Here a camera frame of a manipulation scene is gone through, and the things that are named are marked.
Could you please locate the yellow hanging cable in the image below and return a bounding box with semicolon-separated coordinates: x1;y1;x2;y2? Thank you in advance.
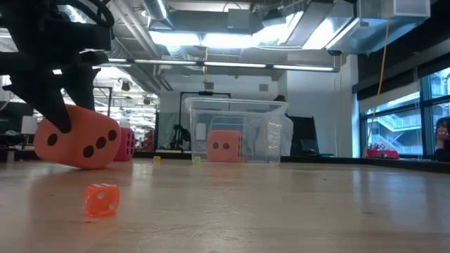
364;0;394;150

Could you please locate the black workstation frame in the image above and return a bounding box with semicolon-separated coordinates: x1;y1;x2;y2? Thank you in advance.
93;85;113;117
179;90;232;152

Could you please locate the black aluminium table frame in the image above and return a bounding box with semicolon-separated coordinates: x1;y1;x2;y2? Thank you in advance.
0;147;450;174

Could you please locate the red tray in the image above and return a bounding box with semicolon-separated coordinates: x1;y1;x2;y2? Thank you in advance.
366;148;401;160

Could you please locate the black panel stand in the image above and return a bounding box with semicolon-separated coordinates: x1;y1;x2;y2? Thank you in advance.
292;115;335;157

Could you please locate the large orange foam die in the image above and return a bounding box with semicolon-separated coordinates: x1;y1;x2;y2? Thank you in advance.
33;104;122;171
206;129;244;164

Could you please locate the small orange translucent die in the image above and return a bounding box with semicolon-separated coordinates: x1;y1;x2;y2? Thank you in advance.
82;183;121;217

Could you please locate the person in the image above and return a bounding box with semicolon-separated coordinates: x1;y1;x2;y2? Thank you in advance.
433;116;450;162
272;93;295;157

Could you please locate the large metal air duct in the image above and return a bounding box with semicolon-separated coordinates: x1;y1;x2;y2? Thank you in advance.
326;0;432;56

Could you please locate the long ceiling light bar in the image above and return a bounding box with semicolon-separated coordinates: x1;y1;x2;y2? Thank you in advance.
91;58;341;73

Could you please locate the clear plastic bin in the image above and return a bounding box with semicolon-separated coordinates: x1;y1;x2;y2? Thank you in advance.
184;96;290;165

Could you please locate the large red foam die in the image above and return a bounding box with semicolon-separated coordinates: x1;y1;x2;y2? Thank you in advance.
112;126;136;162

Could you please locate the large window with dark frame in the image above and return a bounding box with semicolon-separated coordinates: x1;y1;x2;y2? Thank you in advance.
358;66;450;157

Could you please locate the white sign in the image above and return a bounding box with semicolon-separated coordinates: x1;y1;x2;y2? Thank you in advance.
20;115;38;136

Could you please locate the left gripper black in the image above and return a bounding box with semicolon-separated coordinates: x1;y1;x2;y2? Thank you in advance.
0;0;113;135

